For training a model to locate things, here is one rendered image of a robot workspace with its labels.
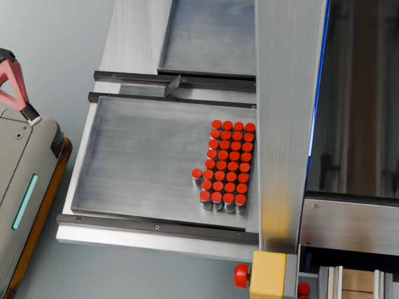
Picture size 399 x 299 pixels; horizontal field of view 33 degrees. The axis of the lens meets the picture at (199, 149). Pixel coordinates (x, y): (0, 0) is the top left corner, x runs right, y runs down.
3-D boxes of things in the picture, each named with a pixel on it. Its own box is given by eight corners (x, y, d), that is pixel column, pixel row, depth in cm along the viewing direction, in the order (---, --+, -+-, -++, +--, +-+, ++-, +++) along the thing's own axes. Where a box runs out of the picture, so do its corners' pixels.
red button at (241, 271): (257, 270, 114) (257, 262, 110) (255, 293, 112) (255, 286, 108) (236, 267, 114) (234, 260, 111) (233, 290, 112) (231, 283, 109)
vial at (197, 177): (205, 178, 133) (203, 168, 129) (203, 188, 132) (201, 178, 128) (193, 177, 133) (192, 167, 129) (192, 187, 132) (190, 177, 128)
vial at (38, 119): (38, 120, 107) (22, 99, 107) (29, 128, 108) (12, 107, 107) (45, 117, 109) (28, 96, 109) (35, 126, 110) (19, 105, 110)
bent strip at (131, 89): (184, 89, 144) (181, 73, 139) (181, 101, 143) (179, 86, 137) (120, 84, 146) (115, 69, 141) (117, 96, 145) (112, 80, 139)
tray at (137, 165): (260, 118, 139) (260, 109, 136) (245, 234, 127) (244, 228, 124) (103, 104, 144) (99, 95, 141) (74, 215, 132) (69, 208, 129)
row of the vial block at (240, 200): (256, 134, 137) (256, 123, 133) (246, 214, 129) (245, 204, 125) (246, 133, 137) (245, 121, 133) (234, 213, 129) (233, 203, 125)
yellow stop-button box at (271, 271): (295, 268, 115) (298, 254, 108) (293, 309, 111) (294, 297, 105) (252, 263, 116) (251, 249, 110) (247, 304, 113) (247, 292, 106)
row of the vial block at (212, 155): (224, 131, 138) (222, 120, 134) (211, 210, 130) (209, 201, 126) (213, 130, 138) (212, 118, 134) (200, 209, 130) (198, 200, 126)
